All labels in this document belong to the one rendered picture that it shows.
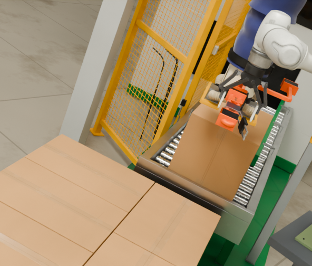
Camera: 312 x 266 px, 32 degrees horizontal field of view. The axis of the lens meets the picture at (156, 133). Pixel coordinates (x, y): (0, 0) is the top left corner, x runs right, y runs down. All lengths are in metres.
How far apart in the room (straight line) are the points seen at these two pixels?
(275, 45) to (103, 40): 1.98
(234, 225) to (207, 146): 0.45
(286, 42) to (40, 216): 1.26
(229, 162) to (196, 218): 0.36
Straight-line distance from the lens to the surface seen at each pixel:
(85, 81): 3.83
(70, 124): 3.96
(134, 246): 2.46
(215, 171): 3.02
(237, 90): 2.53
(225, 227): 3.06
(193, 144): 3.00
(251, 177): 3.55
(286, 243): 2.61
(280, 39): 1.91
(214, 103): 2.65
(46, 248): 2.27
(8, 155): 3.86
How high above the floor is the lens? 1.95
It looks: 23 degrees down
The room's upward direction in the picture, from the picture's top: 22 degrees clockwise
